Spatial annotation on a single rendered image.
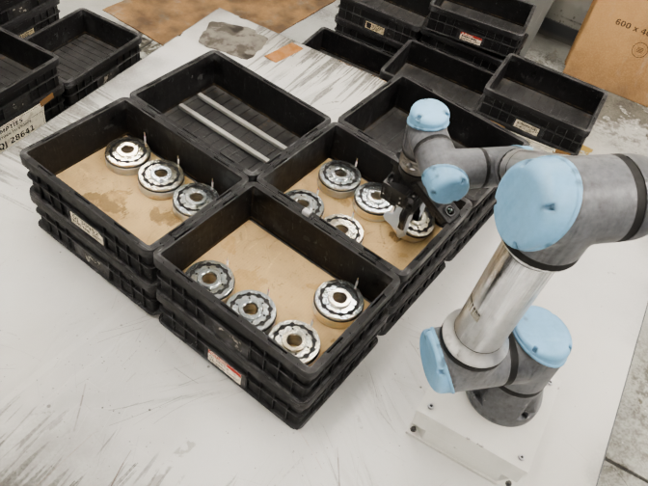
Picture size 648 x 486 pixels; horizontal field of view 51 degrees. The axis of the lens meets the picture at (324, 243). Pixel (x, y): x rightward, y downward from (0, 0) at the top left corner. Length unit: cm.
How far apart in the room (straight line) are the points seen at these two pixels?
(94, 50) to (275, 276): 163
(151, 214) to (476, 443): 83
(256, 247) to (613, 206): 83
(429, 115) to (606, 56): 277
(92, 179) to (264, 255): 44
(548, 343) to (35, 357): 100
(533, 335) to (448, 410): 25
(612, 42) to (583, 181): 312
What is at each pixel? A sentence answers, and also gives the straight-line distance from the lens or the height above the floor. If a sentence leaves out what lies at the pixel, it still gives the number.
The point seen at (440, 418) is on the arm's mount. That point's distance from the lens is 136.
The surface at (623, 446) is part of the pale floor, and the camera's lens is 253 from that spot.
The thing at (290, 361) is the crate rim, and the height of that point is 93.
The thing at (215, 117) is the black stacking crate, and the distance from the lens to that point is 181.
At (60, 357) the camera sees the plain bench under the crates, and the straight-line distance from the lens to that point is 151.
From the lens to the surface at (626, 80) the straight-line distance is 401.
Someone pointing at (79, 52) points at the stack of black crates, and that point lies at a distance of 286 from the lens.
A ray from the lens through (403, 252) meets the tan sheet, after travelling 155.
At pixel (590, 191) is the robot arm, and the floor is 143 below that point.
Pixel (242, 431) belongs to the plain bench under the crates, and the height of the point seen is 70.
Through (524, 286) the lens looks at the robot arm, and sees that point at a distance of 100.
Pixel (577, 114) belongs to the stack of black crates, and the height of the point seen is 49.
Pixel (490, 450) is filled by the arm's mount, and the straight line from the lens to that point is 137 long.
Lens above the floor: 196
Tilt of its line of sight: 48 degrees down
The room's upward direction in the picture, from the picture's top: 12 degrees clockwise
